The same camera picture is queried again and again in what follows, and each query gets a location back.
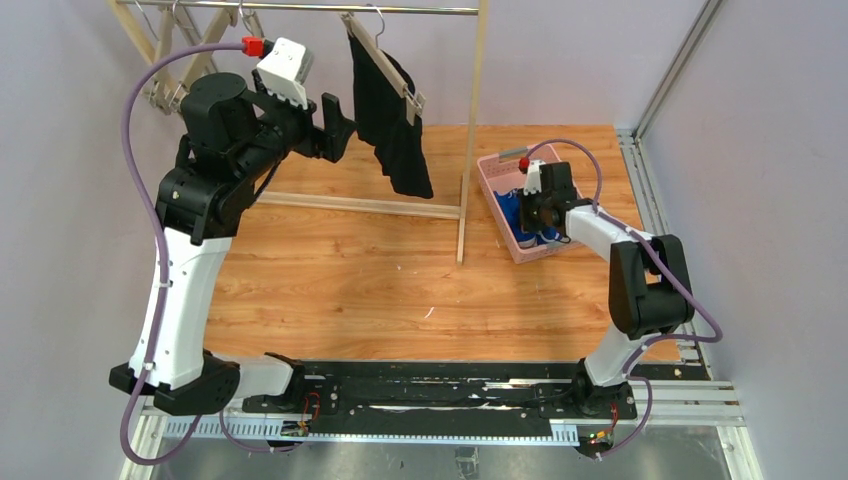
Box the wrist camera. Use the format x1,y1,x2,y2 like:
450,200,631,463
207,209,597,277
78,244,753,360
519,157,546,196
241,36,314,111

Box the aluminium frame post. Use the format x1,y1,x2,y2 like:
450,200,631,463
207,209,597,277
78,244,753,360
632,0,725,143

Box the beige clip hanger blue underwear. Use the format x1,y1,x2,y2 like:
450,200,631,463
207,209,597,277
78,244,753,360
237,0,265,38

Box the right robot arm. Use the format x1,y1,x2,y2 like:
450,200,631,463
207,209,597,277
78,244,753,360
518,157,694,416

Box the beige clip hanger black underwear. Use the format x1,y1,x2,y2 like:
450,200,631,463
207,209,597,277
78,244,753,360
340,12,426,126

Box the empty beige clip hanger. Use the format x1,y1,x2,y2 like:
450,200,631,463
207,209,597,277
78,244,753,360
132,1,180,115

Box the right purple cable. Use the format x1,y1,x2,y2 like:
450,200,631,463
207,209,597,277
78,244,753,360
526,138,725,458

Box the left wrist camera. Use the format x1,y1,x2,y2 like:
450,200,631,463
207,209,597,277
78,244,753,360
241,36,314,111

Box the wooden clothes rack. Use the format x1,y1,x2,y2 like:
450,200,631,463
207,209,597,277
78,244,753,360
107,1,489,265

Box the beige clip hanger cream underwear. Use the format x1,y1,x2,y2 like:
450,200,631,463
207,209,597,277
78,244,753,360
164,1,238,114

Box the pink plastic basket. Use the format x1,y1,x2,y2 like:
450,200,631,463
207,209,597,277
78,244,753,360
476,145,579,264

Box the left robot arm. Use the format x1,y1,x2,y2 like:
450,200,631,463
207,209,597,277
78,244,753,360
109,73,355,416

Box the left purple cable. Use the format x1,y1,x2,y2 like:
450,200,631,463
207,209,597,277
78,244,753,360
119,40,306,467

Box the purple cable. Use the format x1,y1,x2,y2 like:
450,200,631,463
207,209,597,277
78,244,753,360
526,138,725,458
119,40,306,467

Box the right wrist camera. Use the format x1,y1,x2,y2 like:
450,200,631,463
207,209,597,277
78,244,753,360
519,157,546,196

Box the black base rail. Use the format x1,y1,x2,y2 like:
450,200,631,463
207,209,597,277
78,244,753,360
175,357,710,442

